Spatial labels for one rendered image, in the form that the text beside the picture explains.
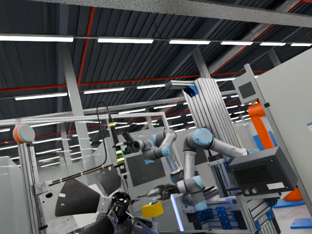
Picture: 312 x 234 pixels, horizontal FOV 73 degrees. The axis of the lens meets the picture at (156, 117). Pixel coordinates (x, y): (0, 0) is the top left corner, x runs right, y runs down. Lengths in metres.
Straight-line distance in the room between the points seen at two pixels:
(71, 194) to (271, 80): 2.28
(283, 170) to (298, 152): 1.52
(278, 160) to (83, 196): 1.07
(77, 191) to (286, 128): 2.15
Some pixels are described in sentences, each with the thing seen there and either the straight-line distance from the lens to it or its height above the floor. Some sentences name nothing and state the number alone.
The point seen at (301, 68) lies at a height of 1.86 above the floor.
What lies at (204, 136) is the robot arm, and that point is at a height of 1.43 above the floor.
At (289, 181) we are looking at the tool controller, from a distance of 1.20.
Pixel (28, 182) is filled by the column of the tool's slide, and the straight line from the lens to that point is 1.84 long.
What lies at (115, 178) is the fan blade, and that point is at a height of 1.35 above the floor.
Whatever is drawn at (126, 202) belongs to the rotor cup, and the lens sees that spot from 1.37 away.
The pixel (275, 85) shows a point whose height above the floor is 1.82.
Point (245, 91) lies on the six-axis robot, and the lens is 5.14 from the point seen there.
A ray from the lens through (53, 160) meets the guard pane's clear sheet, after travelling 2.07.
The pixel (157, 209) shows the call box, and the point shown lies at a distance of 1.87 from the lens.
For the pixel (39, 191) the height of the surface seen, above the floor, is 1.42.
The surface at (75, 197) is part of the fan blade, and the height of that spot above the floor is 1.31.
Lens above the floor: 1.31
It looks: 14 degrees up
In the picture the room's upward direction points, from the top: 17 degrees counter-clockwise
